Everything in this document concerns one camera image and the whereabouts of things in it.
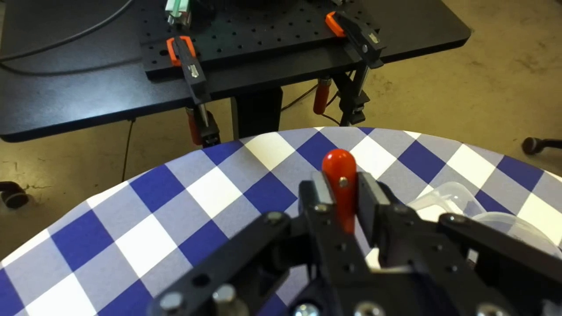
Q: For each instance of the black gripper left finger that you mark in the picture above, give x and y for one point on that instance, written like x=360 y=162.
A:
x=318 y=229

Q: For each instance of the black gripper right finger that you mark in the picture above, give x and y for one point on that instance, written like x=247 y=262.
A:
x=379 y=229

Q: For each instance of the blue white checkered tablecloth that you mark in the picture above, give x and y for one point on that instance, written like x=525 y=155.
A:
x=175 y=199

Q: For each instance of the black chair caster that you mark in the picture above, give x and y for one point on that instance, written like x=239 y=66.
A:
x=541 y=145
x=12 y=196

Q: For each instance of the orange black clamp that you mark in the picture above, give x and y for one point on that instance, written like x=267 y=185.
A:
x=356 y=41
x=193 y=71

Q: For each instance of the black perforated robot table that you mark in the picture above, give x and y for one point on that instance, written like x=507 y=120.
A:
x=88 y=89

